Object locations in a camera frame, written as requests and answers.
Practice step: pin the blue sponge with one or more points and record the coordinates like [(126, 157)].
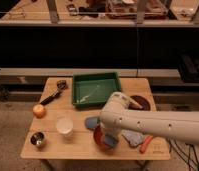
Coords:
[(110, 141)]

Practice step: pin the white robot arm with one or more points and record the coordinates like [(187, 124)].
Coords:
[(181, 126)]

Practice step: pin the red bowl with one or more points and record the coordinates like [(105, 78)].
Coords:
[(98, 136)]

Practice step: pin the green plastic tray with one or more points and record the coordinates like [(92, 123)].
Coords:
[(93, 90)]

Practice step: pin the banana piece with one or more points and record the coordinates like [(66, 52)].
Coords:
[(135, 104)]

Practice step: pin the dark brown plate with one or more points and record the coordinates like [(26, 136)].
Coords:
[(142, 101)]

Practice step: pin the white plastic cup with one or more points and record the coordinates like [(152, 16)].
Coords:
[(65, 126)]

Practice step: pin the wooden folding table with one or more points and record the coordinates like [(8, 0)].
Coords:
[(80, 145)]

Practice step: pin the grey blue cloth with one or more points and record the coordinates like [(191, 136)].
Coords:
[(133, 138)]

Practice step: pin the orange fruit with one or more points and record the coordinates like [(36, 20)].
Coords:
[(39, 111)]

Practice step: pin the orange carrot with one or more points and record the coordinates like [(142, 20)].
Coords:
[(145, 143)]

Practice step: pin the small metal cup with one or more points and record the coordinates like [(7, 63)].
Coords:
[(38, 139)]

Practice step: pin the black box on shelf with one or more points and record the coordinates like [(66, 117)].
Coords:
[(189, 69)]

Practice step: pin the black handled scoop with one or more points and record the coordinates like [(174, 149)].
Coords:
[(61, 85)]

